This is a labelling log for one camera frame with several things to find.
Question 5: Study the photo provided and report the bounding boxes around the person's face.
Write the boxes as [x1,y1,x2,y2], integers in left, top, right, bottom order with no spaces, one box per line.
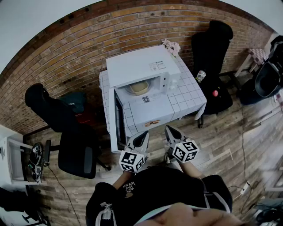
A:
[134,202,250,226]

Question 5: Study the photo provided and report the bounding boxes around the black floor stand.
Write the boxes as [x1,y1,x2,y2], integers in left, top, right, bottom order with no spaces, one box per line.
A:
[0,187,51,226]

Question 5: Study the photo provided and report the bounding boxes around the dark green bag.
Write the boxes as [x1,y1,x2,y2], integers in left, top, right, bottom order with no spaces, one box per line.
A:
[59,91,88,113]

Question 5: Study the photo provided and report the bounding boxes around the beige plate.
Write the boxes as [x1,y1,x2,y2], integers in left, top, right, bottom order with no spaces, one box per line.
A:
[129,83,151,96]

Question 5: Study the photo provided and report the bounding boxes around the drinks can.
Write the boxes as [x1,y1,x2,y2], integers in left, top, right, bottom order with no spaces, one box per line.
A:
[196,70,207,84]

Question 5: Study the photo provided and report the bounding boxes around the black mesh office chair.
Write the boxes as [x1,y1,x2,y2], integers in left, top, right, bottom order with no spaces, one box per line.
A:
[24,83,111,180]

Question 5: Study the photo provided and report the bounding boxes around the person's right shoe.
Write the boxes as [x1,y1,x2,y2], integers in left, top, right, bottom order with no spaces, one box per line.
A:
[164,152,175,164]

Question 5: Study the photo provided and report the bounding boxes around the black shell chair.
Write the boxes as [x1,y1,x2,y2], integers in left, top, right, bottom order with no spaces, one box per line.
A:
[238,35,283,106]

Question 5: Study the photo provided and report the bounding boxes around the white shelf unit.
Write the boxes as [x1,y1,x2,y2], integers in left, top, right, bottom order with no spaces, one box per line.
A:
[0,124,42,185]

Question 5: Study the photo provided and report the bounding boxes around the black floor cable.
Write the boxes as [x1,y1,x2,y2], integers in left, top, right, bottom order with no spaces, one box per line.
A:
[46,164,80,226]
[241,105,247,183]

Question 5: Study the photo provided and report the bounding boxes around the person's black clothing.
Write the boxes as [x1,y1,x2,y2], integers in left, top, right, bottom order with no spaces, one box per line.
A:
[85,166,233,226]

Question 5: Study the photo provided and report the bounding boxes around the stool with checkered cushion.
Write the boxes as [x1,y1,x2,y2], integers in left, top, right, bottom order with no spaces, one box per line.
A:
[234,48,269,78]

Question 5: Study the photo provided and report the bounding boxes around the white grid tablecloth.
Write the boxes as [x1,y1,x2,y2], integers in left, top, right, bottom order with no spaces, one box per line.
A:
[99,56,207,136]

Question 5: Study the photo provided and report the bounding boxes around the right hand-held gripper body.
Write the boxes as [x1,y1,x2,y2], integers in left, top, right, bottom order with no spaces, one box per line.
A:
[168,139,199,164]

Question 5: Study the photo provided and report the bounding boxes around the red bag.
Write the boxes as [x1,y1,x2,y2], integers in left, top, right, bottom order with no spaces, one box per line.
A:
[74,105,98,129]

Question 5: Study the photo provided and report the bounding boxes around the pink flowers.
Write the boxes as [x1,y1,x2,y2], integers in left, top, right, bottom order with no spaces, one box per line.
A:
[162,38,181,58]

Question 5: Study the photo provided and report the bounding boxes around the person's left forearm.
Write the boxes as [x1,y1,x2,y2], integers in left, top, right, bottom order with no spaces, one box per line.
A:
[111,171,136,192]

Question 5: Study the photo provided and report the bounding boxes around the grey device with cables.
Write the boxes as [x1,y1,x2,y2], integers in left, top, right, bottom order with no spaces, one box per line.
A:
[28,164,44,184]

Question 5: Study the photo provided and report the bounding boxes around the white microwave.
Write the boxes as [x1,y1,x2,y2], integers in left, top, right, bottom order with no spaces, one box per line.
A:
[106,45,182,153]

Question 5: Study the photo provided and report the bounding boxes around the black device with white tag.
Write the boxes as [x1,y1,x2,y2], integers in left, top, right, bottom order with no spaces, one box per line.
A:
[29,142,45,165]

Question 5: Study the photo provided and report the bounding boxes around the person's right forearm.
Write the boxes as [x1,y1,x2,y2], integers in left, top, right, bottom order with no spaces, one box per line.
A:
[181,162,206,180]

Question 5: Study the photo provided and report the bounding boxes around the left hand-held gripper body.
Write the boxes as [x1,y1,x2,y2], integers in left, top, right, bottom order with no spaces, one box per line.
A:
[119,144,149,173]

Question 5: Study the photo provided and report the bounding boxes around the black equipment pile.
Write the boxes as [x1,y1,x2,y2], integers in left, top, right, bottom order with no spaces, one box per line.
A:
[252,198,283,226]

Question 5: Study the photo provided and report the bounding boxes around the white power strip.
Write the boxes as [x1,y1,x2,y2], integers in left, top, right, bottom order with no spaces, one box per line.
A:
[240,181,251,195]

